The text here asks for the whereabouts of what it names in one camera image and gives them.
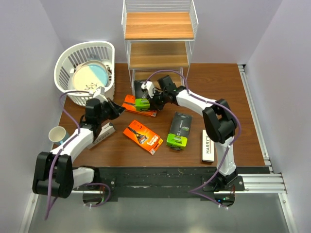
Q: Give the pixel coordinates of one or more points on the aluminium rail frame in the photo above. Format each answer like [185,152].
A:
[270,183]

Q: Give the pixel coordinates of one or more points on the grey Harry's box left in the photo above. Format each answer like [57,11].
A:
[107,130]

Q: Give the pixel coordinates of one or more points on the cream paper cup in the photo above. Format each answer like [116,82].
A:
[58,135]

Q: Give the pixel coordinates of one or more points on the orange Gillette razor pack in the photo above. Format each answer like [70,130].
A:
[129,105]
[143,136]

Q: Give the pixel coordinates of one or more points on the cream and blue plate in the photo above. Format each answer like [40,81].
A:
[90,75]

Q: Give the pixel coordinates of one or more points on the white wire wooden shelf unit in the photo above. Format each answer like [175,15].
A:
[159,35]

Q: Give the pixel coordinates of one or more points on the white plastic laundry basket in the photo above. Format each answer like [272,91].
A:
[101,51]

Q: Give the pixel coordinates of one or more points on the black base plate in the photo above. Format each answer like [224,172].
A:
[168,182]

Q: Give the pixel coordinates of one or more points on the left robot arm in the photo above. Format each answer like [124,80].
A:
[54,175]

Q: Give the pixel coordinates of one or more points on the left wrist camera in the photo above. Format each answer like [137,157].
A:
[99,93]

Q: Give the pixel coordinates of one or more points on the green black razor box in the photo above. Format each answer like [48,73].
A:
[141,102]
[179,131]

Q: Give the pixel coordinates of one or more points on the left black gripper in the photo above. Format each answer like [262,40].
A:
[116,109]

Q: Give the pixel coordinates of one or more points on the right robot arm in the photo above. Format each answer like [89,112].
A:
[220,123]

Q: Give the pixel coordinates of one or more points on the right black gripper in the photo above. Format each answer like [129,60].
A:
[153,105]

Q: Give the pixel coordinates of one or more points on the white Harry's box right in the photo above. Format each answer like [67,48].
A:
[207,148]

